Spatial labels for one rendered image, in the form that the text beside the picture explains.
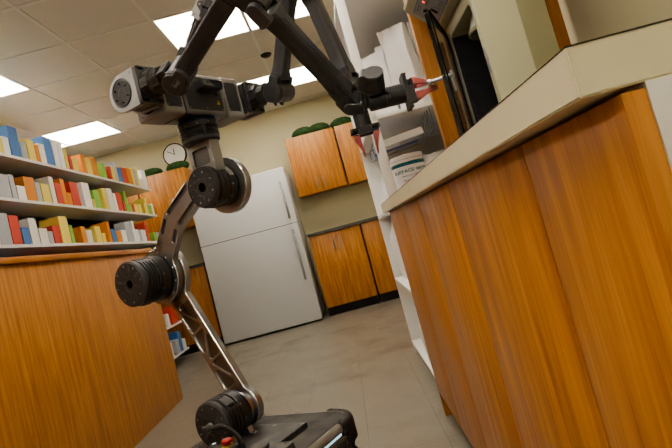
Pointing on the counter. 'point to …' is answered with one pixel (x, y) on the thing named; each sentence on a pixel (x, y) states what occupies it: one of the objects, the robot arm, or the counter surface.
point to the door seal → (446, 68)
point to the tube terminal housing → (504, 11)
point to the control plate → (429, 3)
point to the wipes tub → (406, 167)
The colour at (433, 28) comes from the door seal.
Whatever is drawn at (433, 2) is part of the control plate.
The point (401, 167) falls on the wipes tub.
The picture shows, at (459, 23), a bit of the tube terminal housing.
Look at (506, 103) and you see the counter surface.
